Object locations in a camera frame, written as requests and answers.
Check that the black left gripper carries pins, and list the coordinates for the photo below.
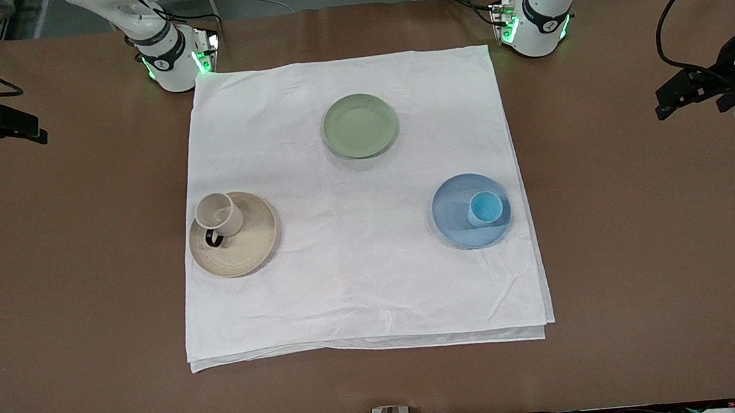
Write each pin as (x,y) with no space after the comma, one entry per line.
(727,83)

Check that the blue cup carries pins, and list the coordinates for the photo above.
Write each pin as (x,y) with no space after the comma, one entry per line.
(485,209)

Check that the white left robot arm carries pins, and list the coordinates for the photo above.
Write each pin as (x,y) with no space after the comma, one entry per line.
(541,21)

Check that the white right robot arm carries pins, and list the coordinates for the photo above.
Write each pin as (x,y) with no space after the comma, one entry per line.
(171,57)

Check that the beige gray plate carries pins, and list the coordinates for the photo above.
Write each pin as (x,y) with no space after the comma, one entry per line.
(251,243)

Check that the blue plate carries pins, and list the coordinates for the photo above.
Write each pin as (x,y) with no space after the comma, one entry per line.
(451,216)

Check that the green plate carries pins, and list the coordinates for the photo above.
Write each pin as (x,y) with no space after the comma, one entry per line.
(360,125)

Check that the white cloth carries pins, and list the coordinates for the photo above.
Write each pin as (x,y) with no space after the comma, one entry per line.
(361,280)

